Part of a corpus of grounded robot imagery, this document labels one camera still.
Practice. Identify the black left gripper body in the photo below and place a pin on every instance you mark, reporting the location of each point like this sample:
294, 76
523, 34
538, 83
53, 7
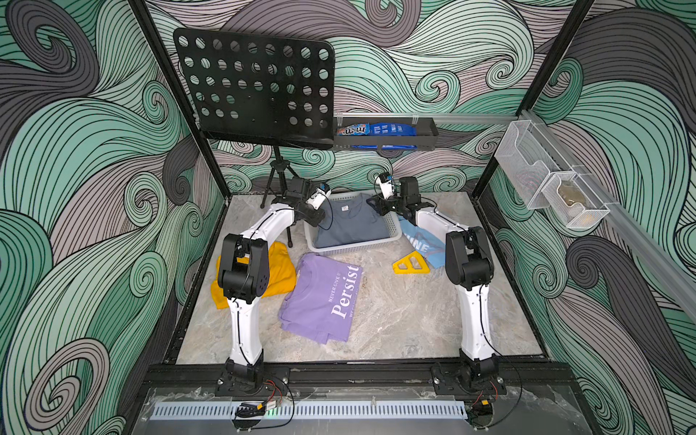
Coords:
312, 216

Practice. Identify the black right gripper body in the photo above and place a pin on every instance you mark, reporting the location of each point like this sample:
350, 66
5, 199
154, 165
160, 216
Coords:
381, 204

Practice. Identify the grey t-shirt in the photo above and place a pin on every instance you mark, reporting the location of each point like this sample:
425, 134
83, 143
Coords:
349, 221

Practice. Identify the yellow t-shirt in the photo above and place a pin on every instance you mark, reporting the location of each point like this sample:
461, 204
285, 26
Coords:
283, 276

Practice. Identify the purple Persist t-shirt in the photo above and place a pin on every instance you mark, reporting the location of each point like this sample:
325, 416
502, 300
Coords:
322, 305

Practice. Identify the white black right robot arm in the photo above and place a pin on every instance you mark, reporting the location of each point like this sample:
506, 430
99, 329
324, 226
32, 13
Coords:
469, 267

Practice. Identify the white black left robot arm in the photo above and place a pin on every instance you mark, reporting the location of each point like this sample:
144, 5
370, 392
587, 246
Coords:
244, 276

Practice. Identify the white plastic basket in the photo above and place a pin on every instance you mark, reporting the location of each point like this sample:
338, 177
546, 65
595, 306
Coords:
391, 221

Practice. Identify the light blue t-shirt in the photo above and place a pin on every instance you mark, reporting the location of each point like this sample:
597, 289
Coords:
431, 248

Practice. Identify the yellow triangle ruler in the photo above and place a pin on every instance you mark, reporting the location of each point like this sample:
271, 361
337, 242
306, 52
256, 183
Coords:
412, 264

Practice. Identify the blue snack packet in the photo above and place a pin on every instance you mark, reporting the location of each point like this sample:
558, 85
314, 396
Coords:
392, 130

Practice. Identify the M&M's candy bag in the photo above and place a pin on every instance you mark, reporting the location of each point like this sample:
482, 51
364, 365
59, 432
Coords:
357, 129

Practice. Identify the black perforated music stand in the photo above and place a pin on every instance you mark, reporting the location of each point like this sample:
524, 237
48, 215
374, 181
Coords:
261, 90

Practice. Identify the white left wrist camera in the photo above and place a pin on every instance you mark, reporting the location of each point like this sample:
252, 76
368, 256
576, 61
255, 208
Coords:
318, 195

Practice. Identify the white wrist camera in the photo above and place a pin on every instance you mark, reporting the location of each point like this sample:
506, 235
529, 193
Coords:
385, 184
318, 195

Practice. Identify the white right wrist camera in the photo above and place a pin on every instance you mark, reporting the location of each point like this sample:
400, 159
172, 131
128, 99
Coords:
385, 184

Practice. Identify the clear plastic wall bin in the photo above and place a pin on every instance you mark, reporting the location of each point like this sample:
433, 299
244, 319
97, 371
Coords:
526, 163

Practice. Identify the small clear wall bin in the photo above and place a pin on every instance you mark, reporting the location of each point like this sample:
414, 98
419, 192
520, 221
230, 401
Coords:
571, 200

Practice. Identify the right electronics board with wires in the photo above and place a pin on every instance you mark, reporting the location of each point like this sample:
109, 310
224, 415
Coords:
491, 411

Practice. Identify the electronics board with wires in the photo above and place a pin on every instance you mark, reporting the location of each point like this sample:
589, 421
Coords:
248, 416
491, 411

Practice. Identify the left electronics board with wires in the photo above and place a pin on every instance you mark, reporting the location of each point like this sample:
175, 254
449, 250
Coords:
248, 416

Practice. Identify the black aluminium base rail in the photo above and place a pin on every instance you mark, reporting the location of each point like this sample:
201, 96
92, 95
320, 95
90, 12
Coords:
305, 376

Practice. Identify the white slotted cable duct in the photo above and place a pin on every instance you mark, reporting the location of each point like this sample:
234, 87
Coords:
316, 410

